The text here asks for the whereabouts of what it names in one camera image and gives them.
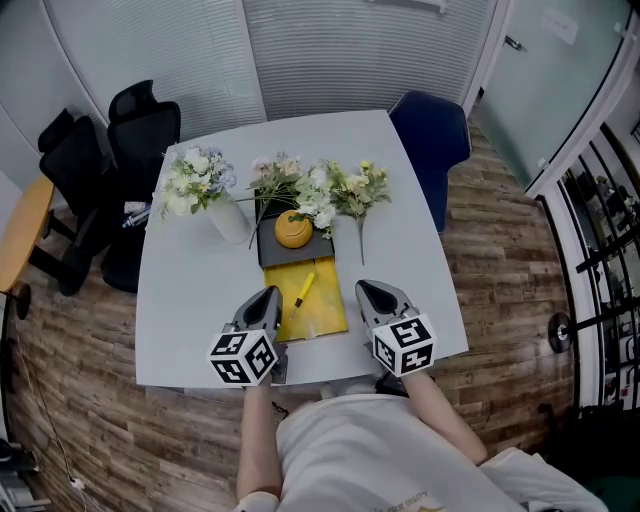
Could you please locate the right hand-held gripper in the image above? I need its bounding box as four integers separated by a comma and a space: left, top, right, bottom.
354, 278, 436, 379

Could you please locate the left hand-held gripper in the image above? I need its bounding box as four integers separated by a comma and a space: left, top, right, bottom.
207, 285, 290, 389

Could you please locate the yellow stick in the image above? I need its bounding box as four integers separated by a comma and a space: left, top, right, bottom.
289, 272, 317, 322

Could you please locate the yellow translucent tray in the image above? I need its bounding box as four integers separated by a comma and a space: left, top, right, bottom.
263, 255, 350, 344

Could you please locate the person's right forearm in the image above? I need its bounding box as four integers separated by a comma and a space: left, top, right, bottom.
399, 372, 489, 466

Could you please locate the person's left forearm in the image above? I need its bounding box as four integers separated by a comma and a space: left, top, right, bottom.
235, 382, 283, 500

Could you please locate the dark grey tray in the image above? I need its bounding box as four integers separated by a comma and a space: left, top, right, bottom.
254, 189, 335, 269

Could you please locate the orange pumpkin-shaped jar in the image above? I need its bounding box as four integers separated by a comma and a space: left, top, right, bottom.
273, 209, 314, 250

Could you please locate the white ceramic vase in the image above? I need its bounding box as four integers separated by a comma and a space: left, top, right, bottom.
205, 192, 252, 246

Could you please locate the pale yellow flower bouquet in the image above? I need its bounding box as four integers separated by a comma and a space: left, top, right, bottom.
324, 159, 393, 266

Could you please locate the white and green flower bouquet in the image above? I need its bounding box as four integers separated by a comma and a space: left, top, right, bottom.
294, 167, 337, 239

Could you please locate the pink flower bouquet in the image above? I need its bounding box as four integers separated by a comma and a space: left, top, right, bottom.
235, 152, 304, 250

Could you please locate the white and blue flower bouquet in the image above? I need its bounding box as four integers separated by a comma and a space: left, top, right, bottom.
158, 145, 238, 219

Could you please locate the person's white shirt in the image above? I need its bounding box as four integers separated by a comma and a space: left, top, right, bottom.
234, 393, 609, 512

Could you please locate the blue upholstered chair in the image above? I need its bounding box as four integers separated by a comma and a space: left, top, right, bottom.
388, 90, 472, 235

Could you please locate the black round floor disc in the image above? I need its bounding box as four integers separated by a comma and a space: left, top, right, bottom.
548, 312, 574, 354

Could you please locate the black mesh office chair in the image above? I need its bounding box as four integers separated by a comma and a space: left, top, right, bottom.
99, 79, 182, 294
38, 108, 117, 297

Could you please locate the black side table base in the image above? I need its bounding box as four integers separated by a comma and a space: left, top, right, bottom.
0, 282, 32, 321

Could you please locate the round wooden side table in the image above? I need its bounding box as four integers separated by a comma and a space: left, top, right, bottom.
0, 175, 55, 294

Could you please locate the black bag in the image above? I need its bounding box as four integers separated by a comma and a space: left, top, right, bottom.
537, 402, 640, 477

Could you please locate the frosted glass door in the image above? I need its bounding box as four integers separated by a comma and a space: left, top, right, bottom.
474, 0, 632, 192

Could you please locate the paper sheet on door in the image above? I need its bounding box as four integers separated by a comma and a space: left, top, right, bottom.
541, 7, 580, 46

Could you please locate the thin floor cable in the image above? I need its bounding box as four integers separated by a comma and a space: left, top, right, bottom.
13, 319, 87, 501

